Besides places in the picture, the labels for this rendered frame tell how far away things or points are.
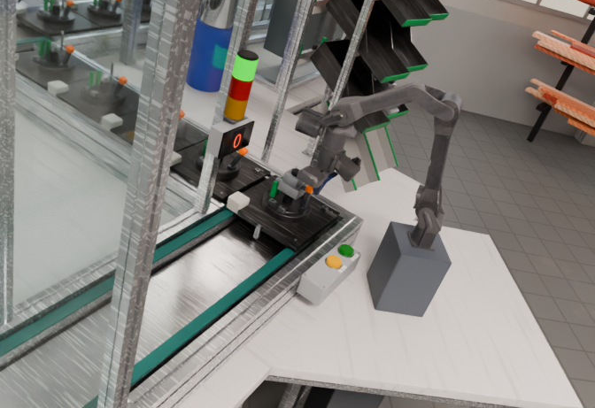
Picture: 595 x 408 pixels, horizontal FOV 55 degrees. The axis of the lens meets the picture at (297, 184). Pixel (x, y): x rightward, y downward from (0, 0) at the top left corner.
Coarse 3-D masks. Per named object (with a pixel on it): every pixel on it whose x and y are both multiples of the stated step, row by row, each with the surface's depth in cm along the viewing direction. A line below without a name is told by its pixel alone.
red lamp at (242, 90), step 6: (234, 78) 129; (234, 84) 129; (240, 84) 129; (246, 84) 129; (228, 90) 131; (234, 90) 130; (240, 90) 130; (246, 90) 130; (234, 96) 130; (240, 96) 130; (246, 96) 131
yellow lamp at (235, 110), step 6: (228, 96) 132; (228, 102) 132; (234, 102) 131; (240, 102) 131; (246, 102) 132; (228, 108) 132; (234, 108) 132; (240, 108) 132; (228, 114) 133; (234, 114) 133; (240, 114) 133
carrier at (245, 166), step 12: (228, 156) 172; (228, 168) 166; (240, 168) 172; (252, 168) 174; (264, 168) 176; (216, 180) 164; (228, 180) 165; (240, 180) 167; (252, 180) 169; (216, 192) 158; (228, 192) 160; (240, 192) 164
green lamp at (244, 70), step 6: (240, 60) 126; (246, 60) 126; (234, 66) 128; (240, 66) 127; (246, 66) 126; (252, 66) 127; (234, 72) 128; (240, 72) 127; (246, 72) 127; (252, 72) 128; (240, 78) 128; (246, 78) 128; (252, 78) 129
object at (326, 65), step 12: (324, 48) 165; (336, 48) 174; (348, 48) 175; (312, 60) 169; (324, 60) 166; (336, 60) 163; (360, 60) 173; (324, 72) 167; (336, 72) 164; (360, 72) 174; (348, 84) 173; (360, 84) 175; (372, 84) 172; (360, 120) 163; (372, 120) 170; (384, 120) 173; (360, 132) 164
